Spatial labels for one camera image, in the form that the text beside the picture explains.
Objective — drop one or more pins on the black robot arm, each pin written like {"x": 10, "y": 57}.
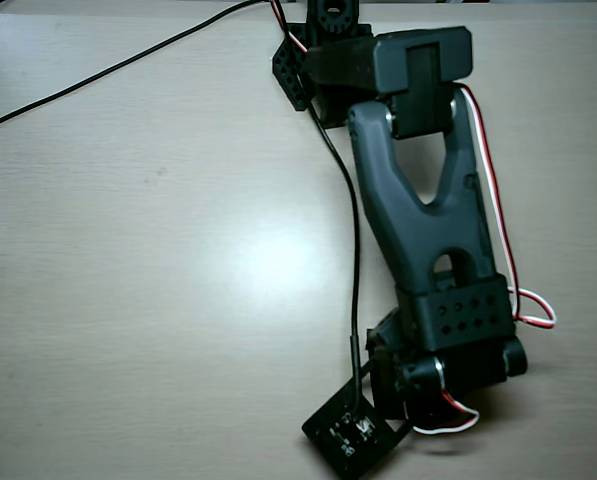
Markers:
{"x": 403, "y": 210}

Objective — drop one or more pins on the black wrist camera mount plate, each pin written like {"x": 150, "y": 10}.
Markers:
{"x": 328, "y": 431}

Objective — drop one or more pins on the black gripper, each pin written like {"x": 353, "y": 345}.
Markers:
{"x": 382, "y": 371}

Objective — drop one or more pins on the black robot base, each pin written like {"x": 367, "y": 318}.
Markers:
{"x": 290, "y": 75}

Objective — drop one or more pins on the camera circuit board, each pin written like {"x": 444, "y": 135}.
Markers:
{"x": 349, "y": 435}

